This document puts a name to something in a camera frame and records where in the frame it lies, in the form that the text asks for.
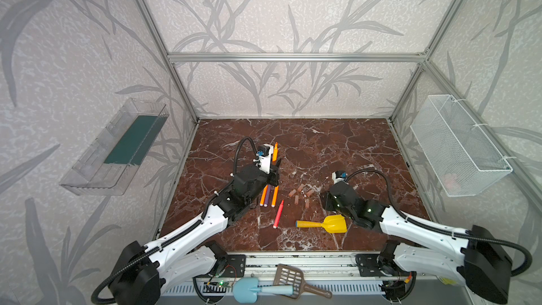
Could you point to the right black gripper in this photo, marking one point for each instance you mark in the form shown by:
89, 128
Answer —
332, 197

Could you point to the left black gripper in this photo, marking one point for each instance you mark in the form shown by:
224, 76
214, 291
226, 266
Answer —
272, 176

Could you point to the orange pen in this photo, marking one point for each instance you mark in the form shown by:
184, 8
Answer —
264, 197
275, 196
275, 153

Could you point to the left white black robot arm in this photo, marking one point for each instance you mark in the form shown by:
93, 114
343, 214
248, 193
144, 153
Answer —
144, 272

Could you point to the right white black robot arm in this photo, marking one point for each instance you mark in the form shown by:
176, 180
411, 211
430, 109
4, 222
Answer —
472, 258

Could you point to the purple marker pen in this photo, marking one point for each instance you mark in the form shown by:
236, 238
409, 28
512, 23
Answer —
268, 195

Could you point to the red pen lower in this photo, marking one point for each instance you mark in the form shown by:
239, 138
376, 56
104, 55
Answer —
278, 215

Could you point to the yellow toy shovel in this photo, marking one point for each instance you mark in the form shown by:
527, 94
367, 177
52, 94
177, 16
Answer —
333, 224

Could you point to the brown slotted scoop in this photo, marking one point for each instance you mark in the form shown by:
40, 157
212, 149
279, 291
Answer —
289, 275

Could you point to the light blue toy shovel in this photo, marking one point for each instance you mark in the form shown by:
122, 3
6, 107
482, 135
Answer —
246, 290

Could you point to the green label tape roll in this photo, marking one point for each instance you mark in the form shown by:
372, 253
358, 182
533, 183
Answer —
447, 281

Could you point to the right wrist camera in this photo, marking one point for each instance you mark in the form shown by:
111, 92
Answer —
339, 176

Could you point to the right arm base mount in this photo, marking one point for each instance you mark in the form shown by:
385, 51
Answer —
372, 265

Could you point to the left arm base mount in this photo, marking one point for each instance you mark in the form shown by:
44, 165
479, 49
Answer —
230, 266

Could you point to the white wire mesh basket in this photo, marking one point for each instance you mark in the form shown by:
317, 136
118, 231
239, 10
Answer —
462, 156

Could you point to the clear plastic wall tray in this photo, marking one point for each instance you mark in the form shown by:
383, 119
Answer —
112, 160

